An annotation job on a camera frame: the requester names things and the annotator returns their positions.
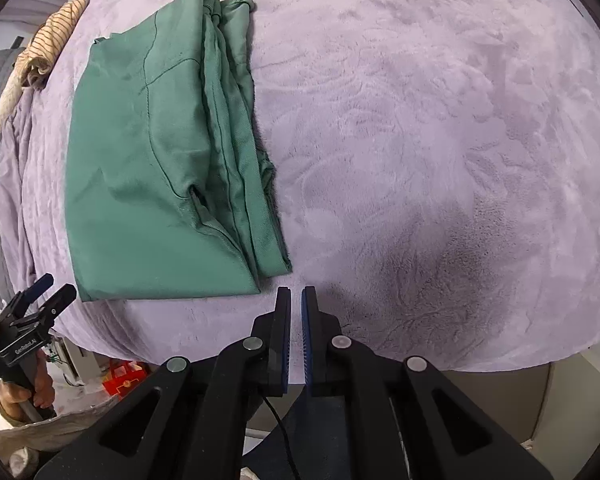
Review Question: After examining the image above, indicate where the cream knit pillow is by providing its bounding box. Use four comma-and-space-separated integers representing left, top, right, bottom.
0, 68, 27, 133

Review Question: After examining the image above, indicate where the striped beige folded garment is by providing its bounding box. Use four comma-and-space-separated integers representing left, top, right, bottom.
14, 0, 88, 89

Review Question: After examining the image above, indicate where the red box on floor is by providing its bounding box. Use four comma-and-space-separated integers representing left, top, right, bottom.
102, 360, 150, 398

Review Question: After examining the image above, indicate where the person's left hand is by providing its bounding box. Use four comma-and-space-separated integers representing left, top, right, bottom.
0, 350, 55, 424

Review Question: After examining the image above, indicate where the green work jacket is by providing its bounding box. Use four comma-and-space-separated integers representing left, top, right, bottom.
65, 0, 291, 301

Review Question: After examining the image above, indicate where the lavender plush bed blanket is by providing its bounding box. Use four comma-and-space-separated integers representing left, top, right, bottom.
1, 0, 600, 372

